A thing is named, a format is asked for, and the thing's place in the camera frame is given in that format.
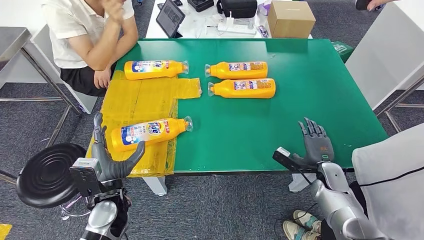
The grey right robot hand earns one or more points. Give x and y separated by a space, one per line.
318 147

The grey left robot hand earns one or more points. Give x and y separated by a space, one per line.
112 167

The orange detergent bottle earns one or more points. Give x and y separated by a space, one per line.
245 88
145 134
154 70
240 70

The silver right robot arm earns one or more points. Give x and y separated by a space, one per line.
338 205

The white table leg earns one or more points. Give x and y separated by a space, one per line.
155 185
298 184

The black round stool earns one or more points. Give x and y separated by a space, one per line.
46 175

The white bench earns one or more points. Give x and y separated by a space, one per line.
84 104

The yellow taped cardboard sheet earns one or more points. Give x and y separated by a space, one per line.
139 102

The standing person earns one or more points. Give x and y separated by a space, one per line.
394 185

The green printed bag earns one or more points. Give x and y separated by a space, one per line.
342 49

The white side table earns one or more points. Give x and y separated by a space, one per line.
381 49

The yellow sheet scrap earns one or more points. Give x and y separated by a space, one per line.
4 232

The small purple packet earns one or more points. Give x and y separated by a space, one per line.
263 30

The brown cardboard box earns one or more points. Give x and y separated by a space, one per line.
290 18

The seated person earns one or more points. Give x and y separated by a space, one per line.
79 36

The white power strip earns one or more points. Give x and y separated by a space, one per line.
236 28

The black round device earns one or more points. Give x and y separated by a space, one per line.
362 4

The purple white tissue pack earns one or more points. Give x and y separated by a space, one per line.
265 7

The black tablet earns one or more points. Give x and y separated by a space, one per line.
170 18

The black bag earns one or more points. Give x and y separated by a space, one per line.
238 7

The steel table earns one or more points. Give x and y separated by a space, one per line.
10 39

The black phone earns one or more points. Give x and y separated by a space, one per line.
176 2

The black tray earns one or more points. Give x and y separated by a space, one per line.
200 4

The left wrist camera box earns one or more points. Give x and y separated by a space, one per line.
84 175

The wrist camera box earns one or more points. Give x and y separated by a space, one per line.
84 175
286 159

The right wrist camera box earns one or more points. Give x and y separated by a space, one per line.
286 159

